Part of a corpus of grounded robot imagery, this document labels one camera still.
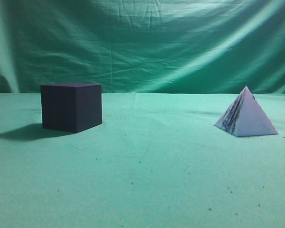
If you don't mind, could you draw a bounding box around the white square pyramid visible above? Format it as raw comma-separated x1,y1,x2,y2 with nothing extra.
214,86,278,137

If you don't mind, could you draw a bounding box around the green cloth backdrop and cover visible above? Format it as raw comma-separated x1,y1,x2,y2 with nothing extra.
0,0,285,228

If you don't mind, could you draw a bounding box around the dark purple cube block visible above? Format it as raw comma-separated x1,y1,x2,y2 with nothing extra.
40,83,103,133

